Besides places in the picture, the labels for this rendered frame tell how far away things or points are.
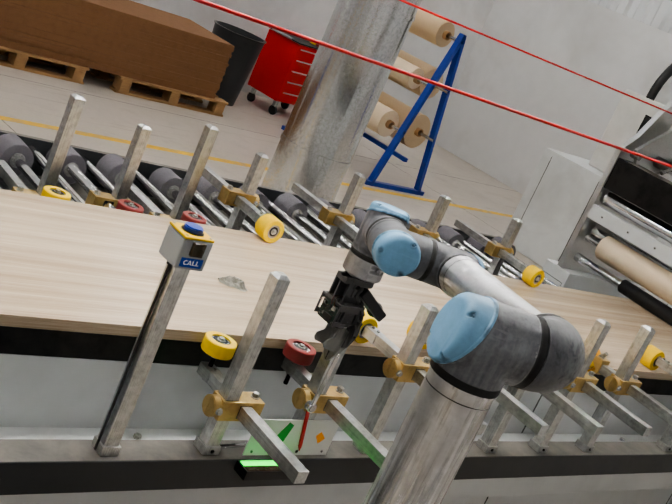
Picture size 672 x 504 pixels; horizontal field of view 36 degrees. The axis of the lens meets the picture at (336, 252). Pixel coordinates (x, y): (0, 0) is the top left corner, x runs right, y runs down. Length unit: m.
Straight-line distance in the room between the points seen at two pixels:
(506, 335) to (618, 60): 11.10
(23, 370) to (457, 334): 1.11
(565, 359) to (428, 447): 0.24
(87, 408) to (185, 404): 0.26
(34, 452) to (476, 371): 1.00
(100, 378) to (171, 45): 6.84
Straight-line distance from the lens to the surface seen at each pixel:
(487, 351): 1.53
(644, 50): 12.45
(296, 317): 2.78
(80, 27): 8.58
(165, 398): 2.53
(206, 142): 3.32
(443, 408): 1.57
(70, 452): 2.21
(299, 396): 2.47
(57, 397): 2.39
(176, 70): 9.20
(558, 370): 1.59
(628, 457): 3.68
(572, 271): 5.22
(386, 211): 2.17
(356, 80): 6.41
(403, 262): 2.07
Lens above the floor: 1.83
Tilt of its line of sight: 15 degrees down
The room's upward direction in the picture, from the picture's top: 24 degrees clockwise
